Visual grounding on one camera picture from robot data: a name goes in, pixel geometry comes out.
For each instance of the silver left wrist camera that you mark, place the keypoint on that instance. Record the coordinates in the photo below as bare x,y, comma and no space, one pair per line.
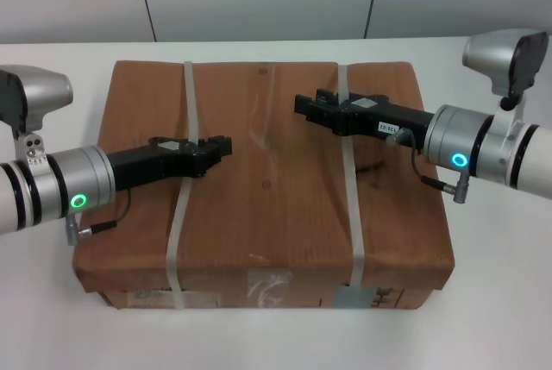
39,94

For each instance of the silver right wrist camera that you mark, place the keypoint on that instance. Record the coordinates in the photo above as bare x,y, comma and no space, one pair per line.
496,55

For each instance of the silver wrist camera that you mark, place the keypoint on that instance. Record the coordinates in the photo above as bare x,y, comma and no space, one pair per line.
496,55
39,94

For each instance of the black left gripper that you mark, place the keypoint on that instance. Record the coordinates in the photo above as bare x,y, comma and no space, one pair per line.
164,163

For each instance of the brown cardboard box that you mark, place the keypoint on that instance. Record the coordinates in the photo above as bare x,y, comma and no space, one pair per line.
267,223

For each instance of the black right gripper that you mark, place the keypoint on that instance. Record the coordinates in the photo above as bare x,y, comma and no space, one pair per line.
388,115

